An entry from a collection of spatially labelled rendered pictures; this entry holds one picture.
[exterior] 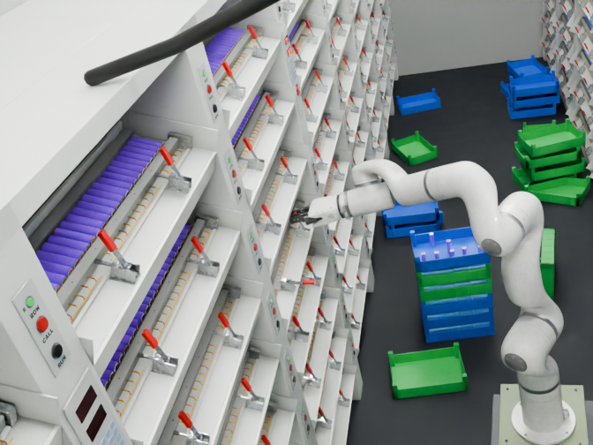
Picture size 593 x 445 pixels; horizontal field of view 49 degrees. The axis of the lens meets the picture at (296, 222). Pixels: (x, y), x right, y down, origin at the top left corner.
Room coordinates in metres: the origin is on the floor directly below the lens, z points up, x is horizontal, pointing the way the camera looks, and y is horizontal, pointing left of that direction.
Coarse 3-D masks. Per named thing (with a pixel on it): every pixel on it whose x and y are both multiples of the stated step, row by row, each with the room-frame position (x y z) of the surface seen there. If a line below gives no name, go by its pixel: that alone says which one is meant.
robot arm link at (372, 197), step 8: (368, 184) 1.70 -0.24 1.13; (376, 184) 1.70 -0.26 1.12; (384, 184) 1.69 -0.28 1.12; (352, 192) 1.71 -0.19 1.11; (360, 192) 1.70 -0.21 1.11; (368, 192) 1.68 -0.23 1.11; (376, 192) 1.68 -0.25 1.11; (384, 192) 1.66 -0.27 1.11; (352, 200) 1.69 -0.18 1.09; (360, 200) 1.68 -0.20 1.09; (368, 200) 1.67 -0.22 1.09; (376, 200) 1.66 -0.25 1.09; (384, 200) 1.65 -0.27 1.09; (392, 200) 1.66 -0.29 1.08; (352, 208) 1.68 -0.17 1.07; (360, 208) 1.68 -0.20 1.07; (368, 208) 1.67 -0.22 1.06; (376, 208) 1.66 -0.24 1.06; (384, 208) 1.66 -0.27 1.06
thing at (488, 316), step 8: (488, 312) 2.11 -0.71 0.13; (424, 320) 2.15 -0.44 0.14; (432, 320) 2.15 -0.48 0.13; (440, 320) 2.14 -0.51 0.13; (448, 320) 2.14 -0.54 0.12; (456, 320) 2.13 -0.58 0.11; (464, 320) 2.12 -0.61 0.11; (472, 320) 2.12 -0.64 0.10; (480, 320) 2.11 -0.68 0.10; (488, 320) 2.11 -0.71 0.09; (424, 328) 2.15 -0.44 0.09
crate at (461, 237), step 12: (468, 228) 2.30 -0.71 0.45; (420, 240) 2.34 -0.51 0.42; (444, 240) 2.32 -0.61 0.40; (456, 240) 2.30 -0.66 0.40; (468, 240) 2.28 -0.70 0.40; (420, 252) 2.28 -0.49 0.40; (432, 252) 2.26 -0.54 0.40; (444, 252) 2.24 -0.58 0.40; (456, 252) 2.22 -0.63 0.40; (468, 252) 2.20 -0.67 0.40; (420, 264) 2.15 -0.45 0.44; (432, 264) 2.14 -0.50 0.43; (444, 264) 2.13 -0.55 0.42; (456, 264) 2.13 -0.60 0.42; (468, 264) 2.12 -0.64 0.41
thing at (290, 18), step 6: (282, 0) 2.25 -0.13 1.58; (288, 0) 2.18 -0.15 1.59; (294, 0) 2.30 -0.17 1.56; (300, 0) 2.30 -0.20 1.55; (306, 0) 2.41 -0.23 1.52; (282, 6) 2.19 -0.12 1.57; (288, 6) 2.18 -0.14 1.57; (294, 6) 2.18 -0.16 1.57; (300, 6) 2.26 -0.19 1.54; (288, 12) 2.01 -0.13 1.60; (294, 12) 2.17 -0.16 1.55; (300, 12) 2.29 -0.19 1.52; (288, 18) 2.01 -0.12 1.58; (294, 18) 2.15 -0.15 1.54; (288, 24) 2.06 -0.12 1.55; (294, 24) 2.17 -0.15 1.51; (288, 30) 2.05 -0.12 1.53
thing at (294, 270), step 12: (300, 204) 1.92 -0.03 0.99; (312, 228) 1.82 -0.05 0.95; (288, 240) 1.74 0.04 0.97; (300, 240) 1.75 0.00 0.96; (300, 252) 1.69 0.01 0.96; (288, 264) 1.63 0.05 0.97; (300, 264) 1.63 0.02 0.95; (276, 276) 1.57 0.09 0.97; (288, 276) 1.57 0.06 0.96; (300, 276) 1.57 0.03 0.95; (276, 288) 1.52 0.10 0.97; (288, 300) 1.47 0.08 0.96; (288, 312) 1.42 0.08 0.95; (288, 324) 1.38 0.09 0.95
